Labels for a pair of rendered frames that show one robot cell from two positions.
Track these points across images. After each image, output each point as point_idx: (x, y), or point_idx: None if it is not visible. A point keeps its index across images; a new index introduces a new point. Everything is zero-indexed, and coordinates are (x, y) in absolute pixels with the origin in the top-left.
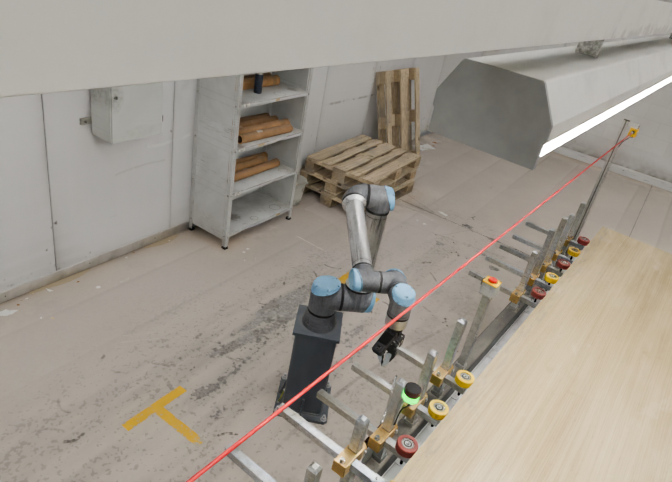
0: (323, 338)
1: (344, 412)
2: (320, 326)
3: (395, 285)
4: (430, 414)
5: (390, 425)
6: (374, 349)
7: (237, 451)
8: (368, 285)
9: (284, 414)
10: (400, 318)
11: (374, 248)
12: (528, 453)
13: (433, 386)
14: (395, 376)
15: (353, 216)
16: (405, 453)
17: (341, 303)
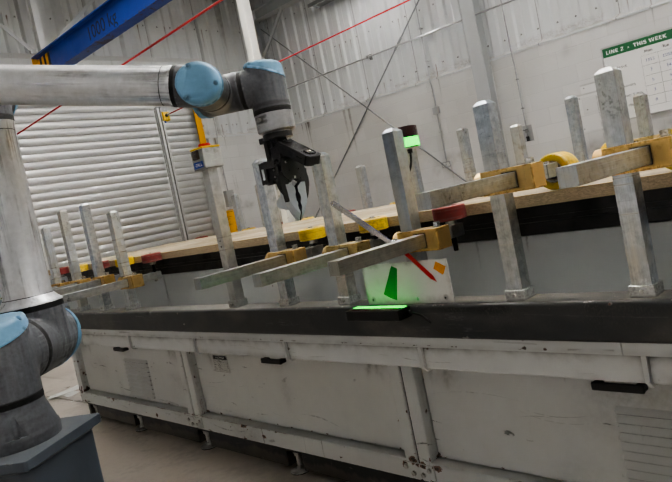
0: (78, 428)
1: (384, 247)
2: (49, 416)
3: (248, 62)
4: (381, 226)
5: (417, 213)
6: (311, 155)
7: (575, 163)
8: (223, 79)
9: (443, 193)
10: (289, 101)
11: (30, 196)
12: None
13: (277, 307)
14: (333, 201)
15: (34, 66)
16: (464, 206)
17: (47, 340)
